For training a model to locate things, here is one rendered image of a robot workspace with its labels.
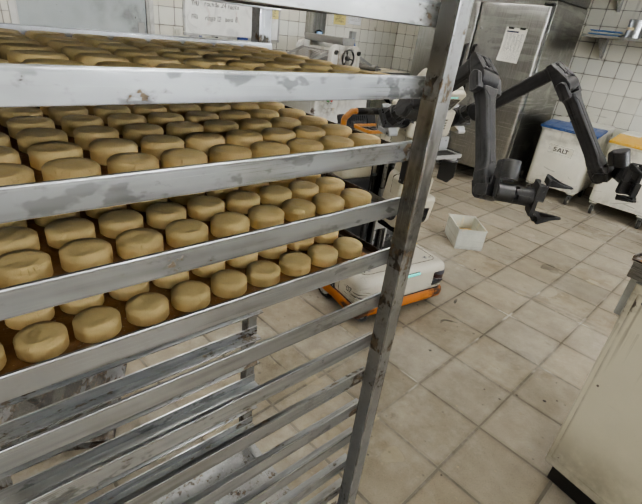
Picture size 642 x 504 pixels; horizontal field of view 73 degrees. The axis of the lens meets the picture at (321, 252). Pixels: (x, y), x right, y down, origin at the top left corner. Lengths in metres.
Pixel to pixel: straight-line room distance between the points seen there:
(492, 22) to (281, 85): 4.67
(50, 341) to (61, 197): 0.18
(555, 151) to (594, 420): 3.68
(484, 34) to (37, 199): 4.91
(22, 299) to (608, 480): 1.70
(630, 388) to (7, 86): 1.59
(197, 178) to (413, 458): 1.52
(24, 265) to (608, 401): 1.56
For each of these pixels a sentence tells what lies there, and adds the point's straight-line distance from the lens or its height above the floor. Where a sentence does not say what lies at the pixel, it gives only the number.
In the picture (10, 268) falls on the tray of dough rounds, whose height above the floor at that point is 1.15.
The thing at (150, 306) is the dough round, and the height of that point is 1.06.
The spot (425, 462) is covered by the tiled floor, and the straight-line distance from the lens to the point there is 1.83.
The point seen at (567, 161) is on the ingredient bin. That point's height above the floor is 0.43.
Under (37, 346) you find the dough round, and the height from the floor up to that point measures 1.06.
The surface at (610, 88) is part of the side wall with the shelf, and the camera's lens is 5.62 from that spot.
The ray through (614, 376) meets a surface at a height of 0.54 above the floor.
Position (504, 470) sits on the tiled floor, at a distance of 1.93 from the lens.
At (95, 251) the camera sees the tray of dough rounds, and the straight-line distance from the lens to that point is 0.51.
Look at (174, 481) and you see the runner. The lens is 0.74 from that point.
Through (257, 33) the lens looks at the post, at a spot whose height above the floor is 1.35.
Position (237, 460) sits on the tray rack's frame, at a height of 0.15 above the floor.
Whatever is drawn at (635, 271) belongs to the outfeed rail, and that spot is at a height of 0.86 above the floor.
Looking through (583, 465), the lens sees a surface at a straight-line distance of 1.84.
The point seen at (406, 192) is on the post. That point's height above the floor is 1.17.
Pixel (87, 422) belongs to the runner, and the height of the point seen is 0.97.
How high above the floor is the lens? 1.39
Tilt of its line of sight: 28 degrees down
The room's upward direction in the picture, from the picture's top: 7 degrees clockwise
